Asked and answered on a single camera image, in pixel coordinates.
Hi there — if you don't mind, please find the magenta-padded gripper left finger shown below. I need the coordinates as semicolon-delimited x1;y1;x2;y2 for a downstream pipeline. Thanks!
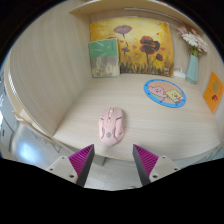
45;143;96;188

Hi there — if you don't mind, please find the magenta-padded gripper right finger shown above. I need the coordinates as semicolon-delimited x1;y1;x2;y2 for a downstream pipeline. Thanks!
132;143;181;187

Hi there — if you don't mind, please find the pink computer mouse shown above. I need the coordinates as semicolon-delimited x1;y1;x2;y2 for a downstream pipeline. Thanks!
97;106;125;147

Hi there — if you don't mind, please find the round cartoon-print mouse pad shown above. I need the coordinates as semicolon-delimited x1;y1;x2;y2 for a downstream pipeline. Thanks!
143;78;187;109

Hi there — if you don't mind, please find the orange book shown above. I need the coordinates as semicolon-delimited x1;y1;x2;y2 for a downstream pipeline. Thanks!
202;71;224;115

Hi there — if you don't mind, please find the pale teal vase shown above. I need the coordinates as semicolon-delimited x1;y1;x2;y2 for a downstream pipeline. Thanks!
185;54;200;85

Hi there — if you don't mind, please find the green-covered book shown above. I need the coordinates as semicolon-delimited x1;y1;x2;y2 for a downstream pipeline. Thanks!
88;37;121;79

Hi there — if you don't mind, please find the yellow poppy flower painting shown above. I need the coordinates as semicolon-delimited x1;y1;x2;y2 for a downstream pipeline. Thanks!
89;17;175;78

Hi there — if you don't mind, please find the pink and white flower bouquet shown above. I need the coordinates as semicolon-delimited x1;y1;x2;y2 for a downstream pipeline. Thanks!
177;24;209;58

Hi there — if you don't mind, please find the white light bar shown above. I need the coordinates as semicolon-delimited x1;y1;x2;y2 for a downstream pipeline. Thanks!
123;6;168;15

